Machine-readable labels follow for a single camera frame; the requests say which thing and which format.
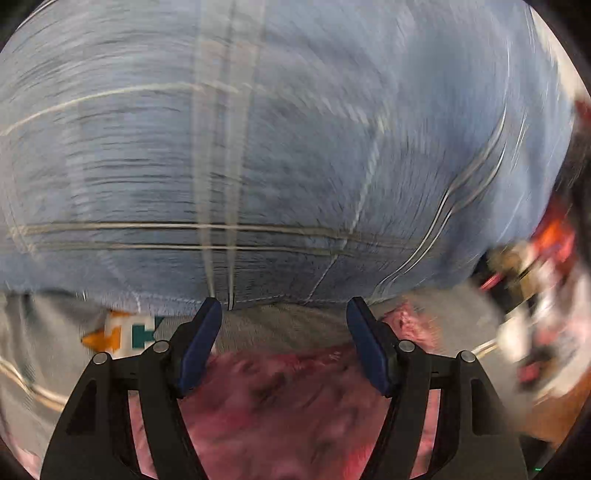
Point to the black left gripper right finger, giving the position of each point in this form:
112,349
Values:
453,395

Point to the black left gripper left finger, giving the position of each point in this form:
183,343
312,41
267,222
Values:
119,401

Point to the pink floral cloth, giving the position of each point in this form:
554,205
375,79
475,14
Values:
293,415

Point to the grey patterned bedsheet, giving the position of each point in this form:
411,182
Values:
47,340

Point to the white plastic bag pile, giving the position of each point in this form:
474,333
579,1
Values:
547,336

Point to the red packet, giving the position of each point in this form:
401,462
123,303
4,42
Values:
555,237

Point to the black fuzzy garment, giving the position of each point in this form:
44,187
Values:
573,182

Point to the blue plaid pillow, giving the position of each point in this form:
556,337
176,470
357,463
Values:
155,153

